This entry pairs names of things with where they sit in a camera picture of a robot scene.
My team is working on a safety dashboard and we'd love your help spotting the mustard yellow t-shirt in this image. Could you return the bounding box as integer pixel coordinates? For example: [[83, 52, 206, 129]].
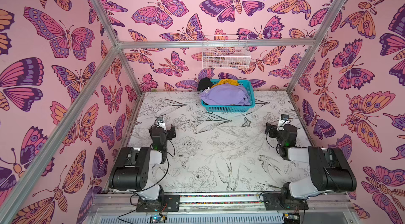
[[212, 79, 239, 88]]

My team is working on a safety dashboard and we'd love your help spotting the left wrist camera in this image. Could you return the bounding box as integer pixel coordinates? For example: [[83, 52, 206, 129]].
[[156, 116, 166, 130]]

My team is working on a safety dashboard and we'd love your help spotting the lavender purple t-shirt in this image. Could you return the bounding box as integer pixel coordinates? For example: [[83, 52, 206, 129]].
[[199, 84, 251, 106]]

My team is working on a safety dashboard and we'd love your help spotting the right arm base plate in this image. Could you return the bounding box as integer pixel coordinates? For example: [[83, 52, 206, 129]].
[[260, 192, 309, 211]]

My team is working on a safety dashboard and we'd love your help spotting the white wire wall basket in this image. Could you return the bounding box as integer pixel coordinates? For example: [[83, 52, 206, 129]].
[[201, 39, 251, 70]]

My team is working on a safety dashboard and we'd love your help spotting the teal plastic laundry basket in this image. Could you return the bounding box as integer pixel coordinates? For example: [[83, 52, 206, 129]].
[[201, 80, 256, 113]]

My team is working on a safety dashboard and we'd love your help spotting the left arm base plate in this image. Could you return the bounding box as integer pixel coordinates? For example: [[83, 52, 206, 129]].
[[136, 194, 180, 213]]

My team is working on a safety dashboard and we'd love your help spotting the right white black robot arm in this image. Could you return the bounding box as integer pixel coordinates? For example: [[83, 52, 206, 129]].
[[265, 123, 357, 202]]

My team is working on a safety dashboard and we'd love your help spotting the black t-shirt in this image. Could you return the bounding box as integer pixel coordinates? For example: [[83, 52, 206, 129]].
[[197, 77, 214, 92]]

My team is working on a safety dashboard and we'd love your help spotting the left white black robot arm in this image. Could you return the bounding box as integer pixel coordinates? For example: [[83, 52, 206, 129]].
[[108, 125, 176, 204]]

